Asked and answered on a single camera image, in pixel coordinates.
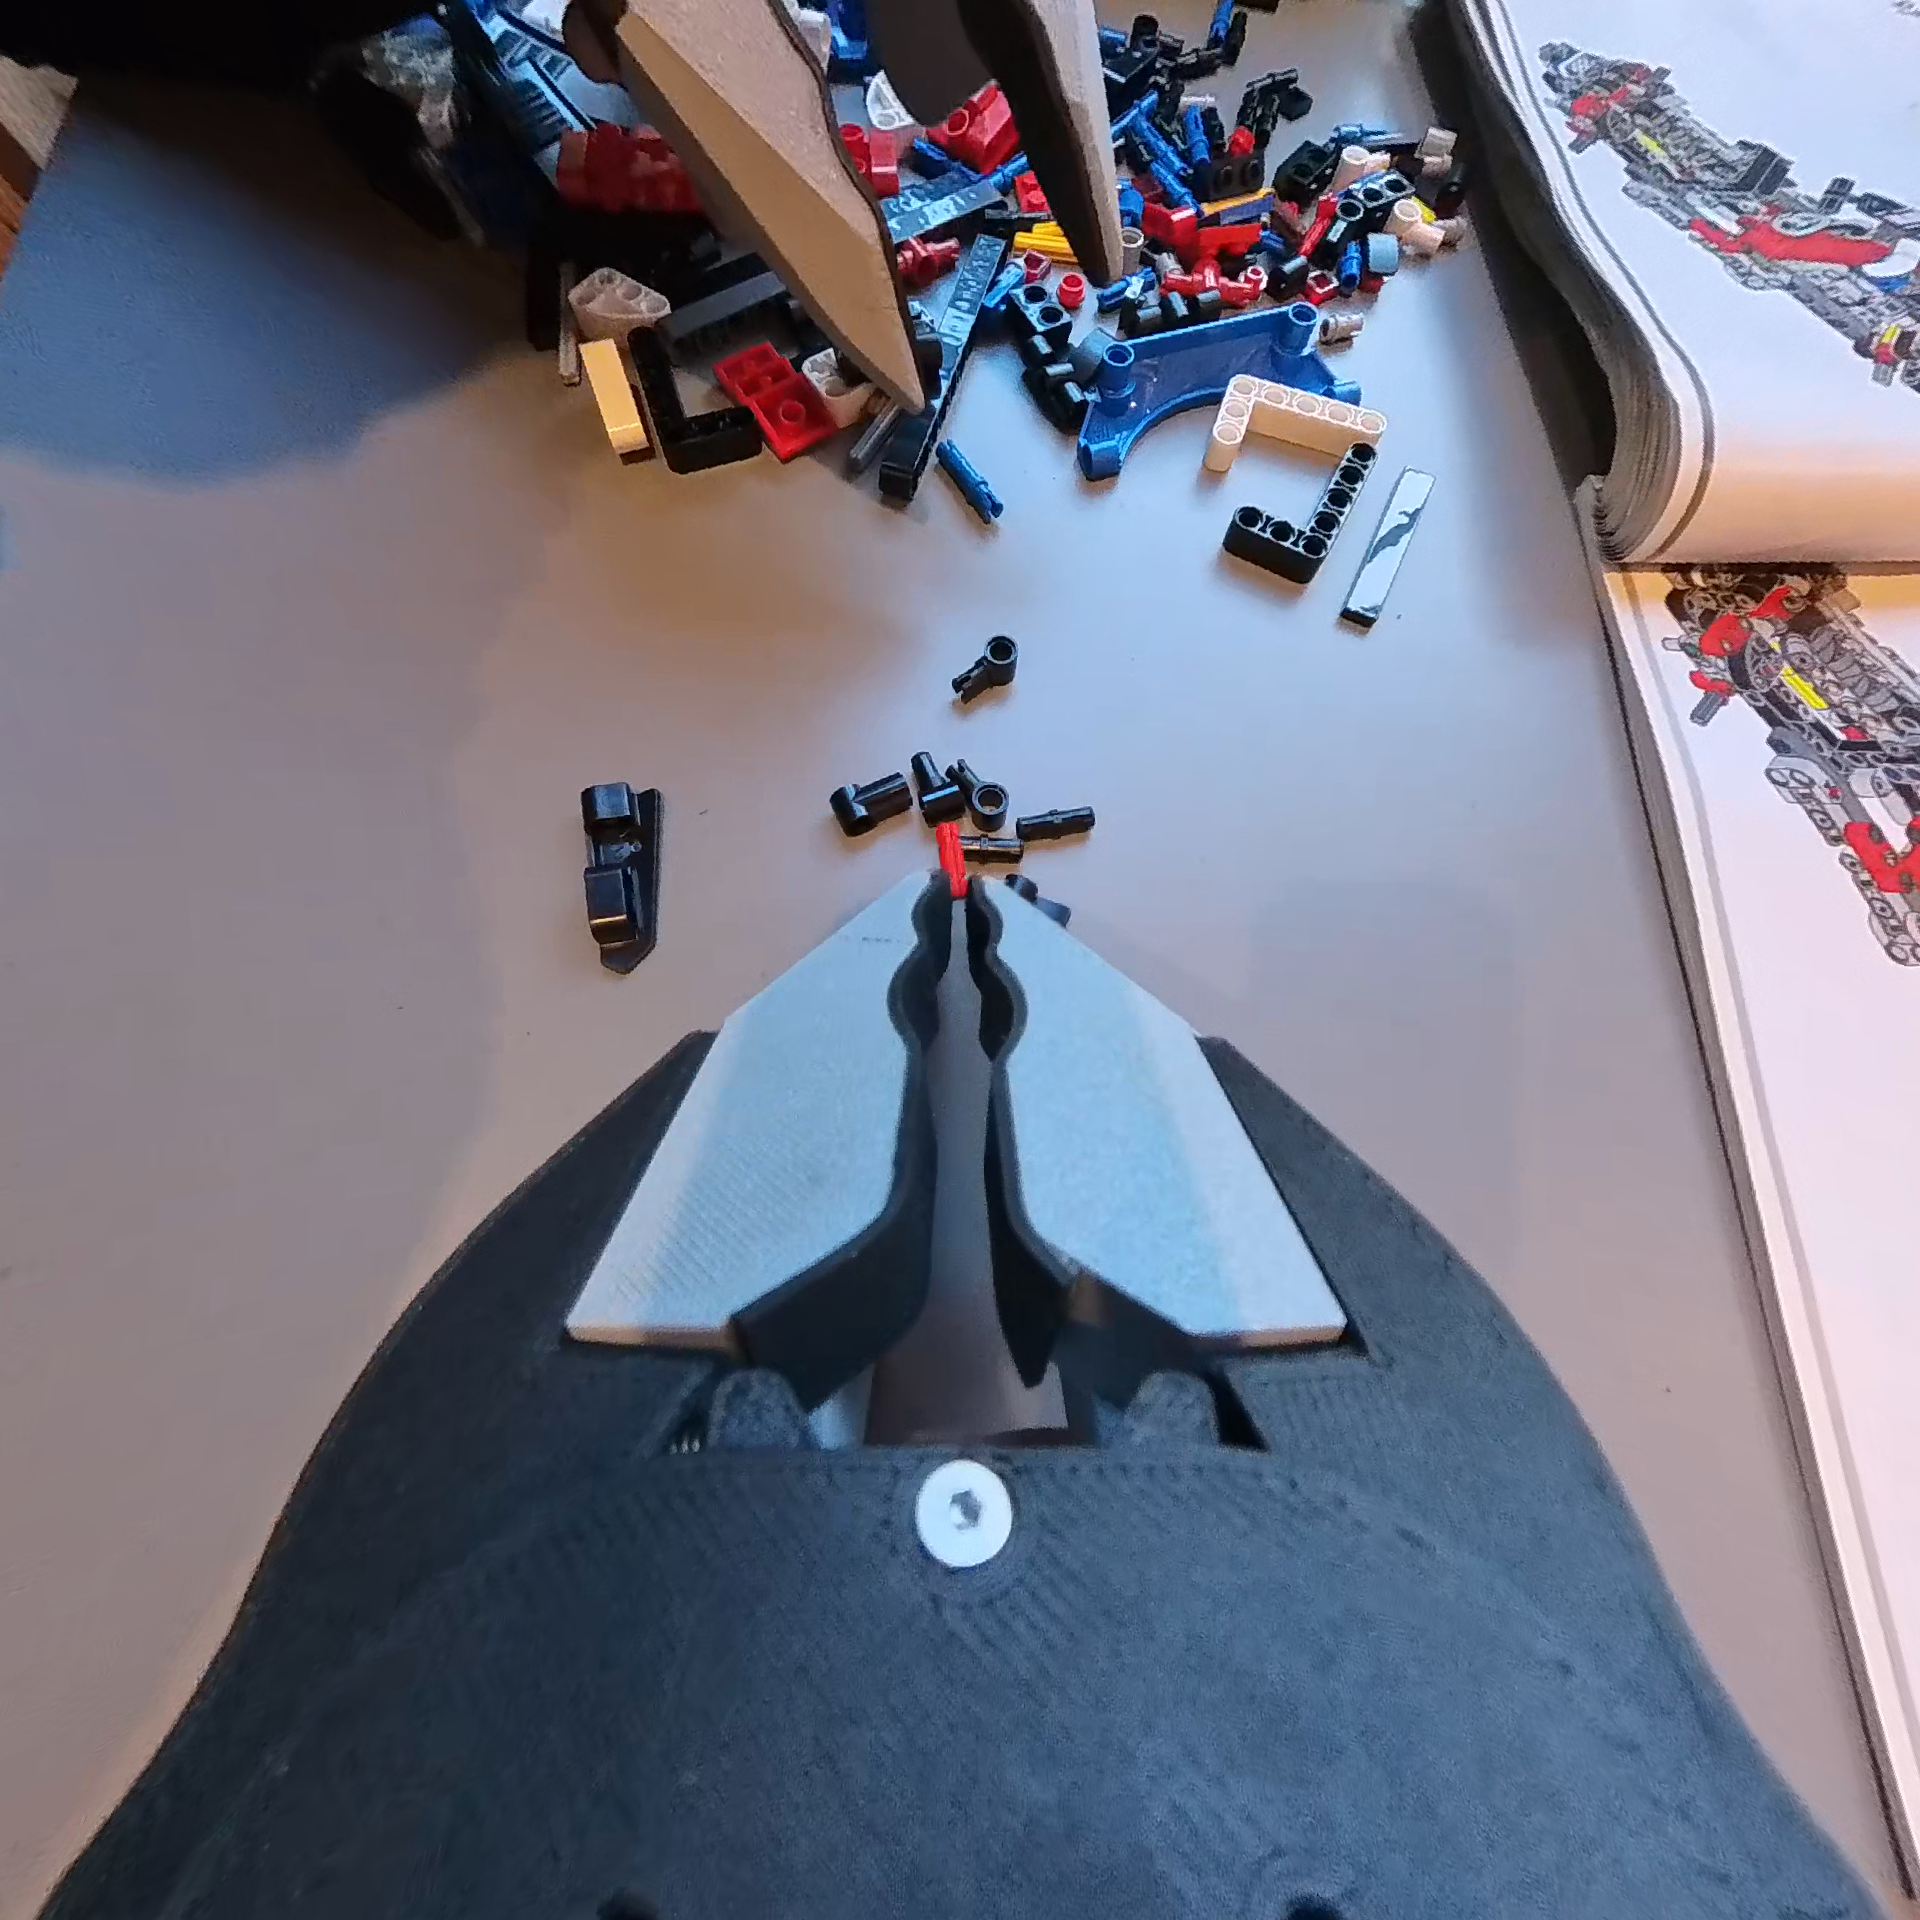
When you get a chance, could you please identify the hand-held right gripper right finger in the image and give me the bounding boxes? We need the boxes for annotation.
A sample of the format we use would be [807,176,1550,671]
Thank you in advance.
[972,872,1351,1391]

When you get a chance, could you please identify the black L-shaped beam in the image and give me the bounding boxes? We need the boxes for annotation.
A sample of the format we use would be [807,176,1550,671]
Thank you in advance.
[1222,439,1383,573]

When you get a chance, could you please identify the large black angled beam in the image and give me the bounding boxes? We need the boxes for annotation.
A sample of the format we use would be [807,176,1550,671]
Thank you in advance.
[625,322,767,477]

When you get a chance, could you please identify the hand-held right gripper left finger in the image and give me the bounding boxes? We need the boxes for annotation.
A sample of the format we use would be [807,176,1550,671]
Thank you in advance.
[565,871,944,1415]

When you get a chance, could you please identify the black angled panel piece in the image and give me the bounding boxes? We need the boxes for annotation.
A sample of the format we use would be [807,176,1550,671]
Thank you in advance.
[581,780,664,976]

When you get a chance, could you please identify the open instruction booklet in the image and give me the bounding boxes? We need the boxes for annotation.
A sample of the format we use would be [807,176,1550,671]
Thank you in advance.
[1411,0,1920,1892]

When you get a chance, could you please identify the white L-shaped beam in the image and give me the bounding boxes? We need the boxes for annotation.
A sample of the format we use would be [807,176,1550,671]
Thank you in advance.
[1200,375,1385,474]

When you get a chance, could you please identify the blue arch panel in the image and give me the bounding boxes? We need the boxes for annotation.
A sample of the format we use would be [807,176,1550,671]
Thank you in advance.
[1075,300,1363,484]

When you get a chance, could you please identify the pile of mixed building bricks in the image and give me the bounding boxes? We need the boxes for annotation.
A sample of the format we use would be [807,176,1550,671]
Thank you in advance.
[526,0,1478,504]

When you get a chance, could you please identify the red square brick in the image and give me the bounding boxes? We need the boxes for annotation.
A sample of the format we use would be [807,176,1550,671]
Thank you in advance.
[710,342,835,459]

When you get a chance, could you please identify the black flat tile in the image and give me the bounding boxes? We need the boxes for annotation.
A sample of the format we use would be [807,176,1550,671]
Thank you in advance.
[1342,468,1438,626]

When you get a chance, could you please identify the tan flat tile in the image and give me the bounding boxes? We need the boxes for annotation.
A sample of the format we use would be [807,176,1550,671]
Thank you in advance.
[576,336,655,467]

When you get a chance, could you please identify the partly built toy car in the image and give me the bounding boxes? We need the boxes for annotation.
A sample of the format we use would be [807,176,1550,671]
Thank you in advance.
[305,0,707,250]

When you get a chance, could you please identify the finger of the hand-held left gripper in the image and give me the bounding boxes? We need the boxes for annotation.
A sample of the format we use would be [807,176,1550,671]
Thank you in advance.
[608,0,934,414]
[867,0,1128,291]

